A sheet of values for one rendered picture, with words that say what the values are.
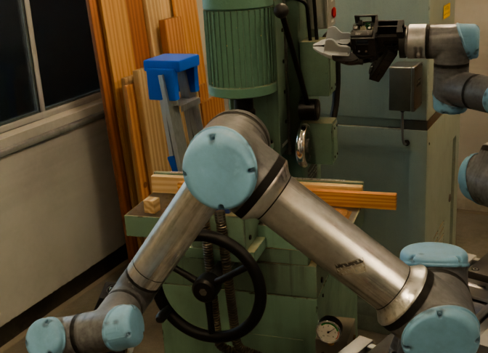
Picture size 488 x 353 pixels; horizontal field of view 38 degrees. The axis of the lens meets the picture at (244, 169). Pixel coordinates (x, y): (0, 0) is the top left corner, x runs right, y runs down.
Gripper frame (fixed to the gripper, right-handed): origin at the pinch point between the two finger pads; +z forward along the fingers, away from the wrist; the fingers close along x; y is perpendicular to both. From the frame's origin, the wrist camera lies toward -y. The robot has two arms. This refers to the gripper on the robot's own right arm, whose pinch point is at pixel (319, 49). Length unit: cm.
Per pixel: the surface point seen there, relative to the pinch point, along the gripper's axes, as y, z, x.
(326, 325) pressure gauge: -41, -3, 52
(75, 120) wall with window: -111, 140, -55
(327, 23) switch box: -21.7, 5.6, -28.3
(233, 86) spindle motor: -7.3, 21.8, 5.6
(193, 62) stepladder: -70, 69, -56
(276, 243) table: -30.9, 10.3, 36.0
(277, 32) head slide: -11.1, 15.3, -15.6
